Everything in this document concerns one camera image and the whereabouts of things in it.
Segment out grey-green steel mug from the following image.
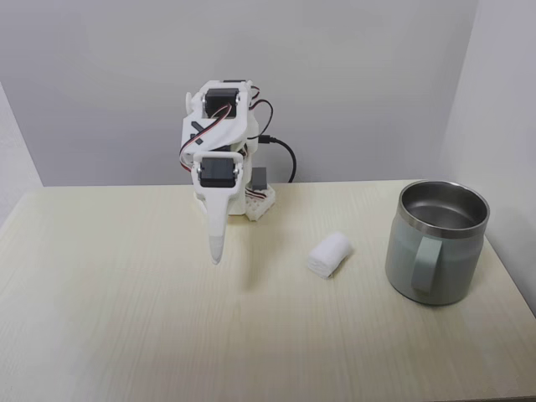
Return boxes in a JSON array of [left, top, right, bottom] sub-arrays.
[[384, 179, 491, 307]]

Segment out black power cable with plug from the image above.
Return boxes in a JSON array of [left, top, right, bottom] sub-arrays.
[[259, 134, 298, 184]]

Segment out white gauze dressing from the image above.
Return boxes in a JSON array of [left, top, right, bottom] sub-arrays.
[[307, 232, 353, 281]]

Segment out grey rectangular block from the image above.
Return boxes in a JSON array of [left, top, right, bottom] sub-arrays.
[[251, 167, 270, 190]]

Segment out red black servo wire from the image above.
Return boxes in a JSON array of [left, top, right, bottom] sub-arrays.
[[178, 103, 234, 173]]

